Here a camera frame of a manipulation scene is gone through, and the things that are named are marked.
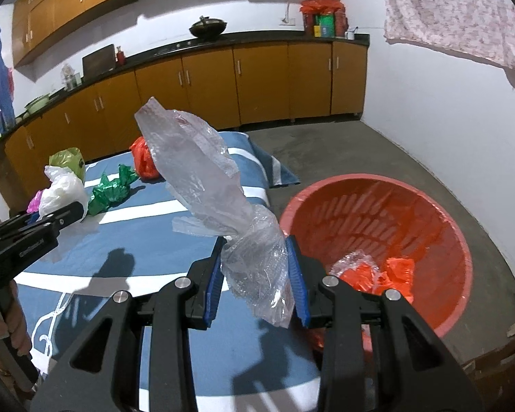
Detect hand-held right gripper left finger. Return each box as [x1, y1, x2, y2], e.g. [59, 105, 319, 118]
[30, 237, 226, 412]

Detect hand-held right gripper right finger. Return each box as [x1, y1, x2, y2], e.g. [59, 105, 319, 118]
[284, 235, 483, 412]

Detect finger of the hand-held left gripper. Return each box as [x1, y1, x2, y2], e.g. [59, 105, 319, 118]
[23, 201, 87, 234]

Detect white plastic bag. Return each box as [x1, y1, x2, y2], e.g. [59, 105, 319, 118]
[38, 164, 90, 223]

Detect small bubble wrap sheet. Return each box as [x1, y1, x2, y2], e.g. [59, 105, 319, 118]
[220, 206, 298, 330]

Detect large bubble wrap sheet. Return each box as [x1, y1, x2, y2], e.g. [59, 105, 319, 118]
[328, 252, 385, 293]

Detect orange plastic bag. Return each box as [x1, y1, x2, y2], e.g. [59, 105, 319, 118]
[341, 266, 380, 295]
[380, 257, 415, 303]

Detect red plastic basket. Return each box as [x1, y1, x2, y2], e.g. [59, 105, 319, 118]
[279, 174, 474, 355]

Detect clear plastic bag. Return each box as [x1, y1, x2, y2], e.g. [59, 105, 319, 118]
[134, 95, 279, 241]

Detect person's left hand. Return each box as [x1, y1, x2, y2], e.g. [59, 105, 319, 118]
[0, 282, 34, 359]

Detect pink plastic bag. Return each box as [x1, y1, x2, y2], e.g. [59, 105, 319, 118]
[27, 190, 46, 214]

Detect shiny green plastic bag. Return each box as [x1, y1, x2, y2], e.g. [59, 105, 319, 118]
[87, 164, 139, 216]

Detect olive green plastic bag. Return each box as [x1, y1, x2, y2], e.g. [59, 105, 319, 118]
[48, 147, 85, 183]

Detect blue striped blanket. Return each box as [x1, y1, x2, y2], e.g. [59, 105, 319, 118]
[9, 131, 322, 412]

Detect red plastic bag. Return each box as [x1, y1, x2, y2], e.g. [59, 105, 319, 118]
[129, 136, 160, 181]

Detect pale green pot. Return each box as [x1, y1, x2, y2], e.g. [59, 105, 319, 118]
[24, 93, 52, 114]

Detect glass jar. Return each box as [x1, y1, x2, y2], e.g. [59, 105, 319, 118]
[61, 64, 81, 91]

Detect dark cutting board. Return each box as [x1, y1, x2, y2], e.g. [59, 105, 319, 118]
[82, 44, 116, 77]

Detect wooden base cabinets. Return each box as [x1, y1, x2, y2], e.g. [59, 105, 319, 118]
[2, 41, 367, 190]

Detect brown wooden chair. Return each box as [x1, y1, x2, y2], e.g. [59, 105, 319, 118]
[463, 309, 515, 412]

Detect black wok with lid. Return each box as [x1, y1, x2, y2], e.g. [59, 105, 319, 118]
[189, 16, 227, 40]

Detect black kitchen countertop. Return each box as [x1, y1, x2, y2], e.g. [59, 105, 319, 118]
[4, 32, 370, 138]

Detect red bags on jars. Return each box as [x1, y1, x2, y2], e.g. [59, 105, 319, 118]
[299, 0, 348, 37]

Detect pink floral sheet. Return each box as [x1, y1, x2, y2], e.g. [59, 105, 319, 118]
[378, 0, 515, 84]

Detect wooden wall cabinets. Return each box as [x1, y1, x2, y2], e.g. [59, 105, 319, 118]
[12, 0, 353, 67]

